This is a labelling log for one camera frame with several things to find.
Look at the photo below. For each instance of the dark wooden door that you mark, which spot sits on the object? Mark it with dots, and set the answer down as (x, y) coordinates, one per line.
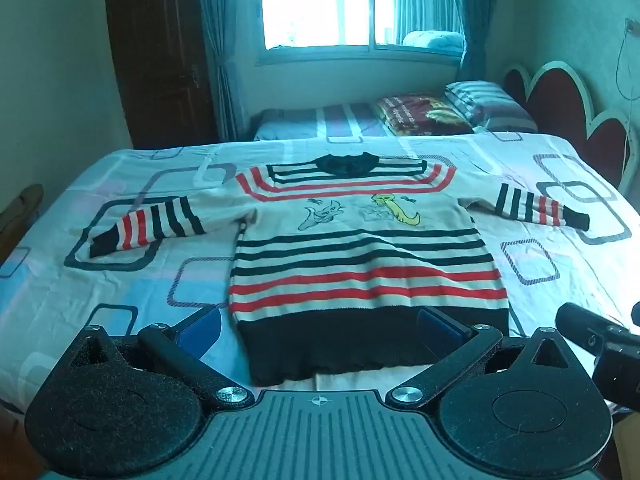
(155, 60)

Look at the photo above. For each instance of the red folded blanket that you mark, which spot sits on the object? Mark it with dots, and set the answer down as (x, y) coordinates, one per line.
(425, 112)

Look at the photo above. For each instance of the bed with striped sheet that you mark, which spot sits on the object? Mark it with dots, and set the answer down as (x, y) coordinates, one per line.
(310, 121)

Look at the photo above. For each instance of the red scalloped headboard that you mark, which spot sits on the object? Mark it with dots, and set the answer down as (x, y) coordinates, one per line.
(565, 100)

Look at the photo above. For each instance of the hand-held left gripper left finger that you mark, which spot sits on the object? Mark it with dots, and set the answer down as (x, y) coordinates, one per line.
(200, 332)

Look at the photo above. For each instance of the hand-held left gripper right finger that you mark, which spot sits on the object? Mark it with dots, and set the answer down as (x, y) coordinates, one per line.
(442, 325)

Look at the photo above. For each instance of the blue curtain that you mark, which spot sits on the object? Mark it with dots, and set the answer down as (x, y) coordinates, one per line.
(220, 35)
(475, 20)

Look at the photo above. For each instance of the bed with patterned sheet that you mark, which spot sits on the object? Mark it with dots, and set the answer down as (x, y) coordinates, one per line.
(150, 270)

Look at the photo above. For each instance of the white bundle on windowsill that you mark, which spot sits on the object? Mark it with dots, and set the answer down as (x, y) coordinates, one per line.
(432, 41)

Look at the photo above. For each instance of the wooden furniture piece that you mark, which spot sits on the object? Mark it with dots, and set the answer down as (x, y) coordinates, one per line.
(17, 215)

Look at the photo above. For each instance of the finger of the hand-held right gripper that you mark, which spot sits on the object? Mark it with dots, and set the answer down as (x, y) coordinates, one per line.
(580, 327)

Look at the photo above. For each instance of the striped pillow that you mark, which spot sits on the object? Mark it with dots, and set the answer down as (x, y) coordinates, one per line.
(487, 102)

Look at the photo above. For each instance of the striped knit sweater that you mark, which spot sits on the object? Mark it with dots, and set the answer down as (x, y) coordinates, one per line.
(360, 260)

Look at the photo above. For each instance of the window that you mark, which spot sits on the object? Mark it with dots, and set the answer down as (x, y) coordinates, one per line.
(320, 5)

